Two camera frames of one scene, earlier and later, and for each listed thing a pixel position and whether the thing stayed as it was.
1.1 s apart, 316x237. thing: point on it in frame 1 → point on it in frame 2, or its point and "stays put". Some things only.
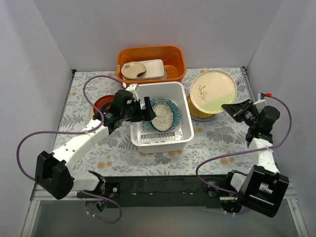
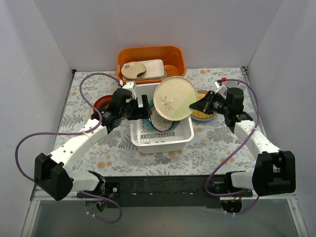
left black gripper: [142, 111] stays put
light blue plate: [91, 113] stays put
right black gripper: [240, 111] → [209, 102]
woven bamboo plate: [196, 112] stays put
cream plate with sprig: [212, 89] → [173, 97]
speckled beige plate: [164, 115] stays put
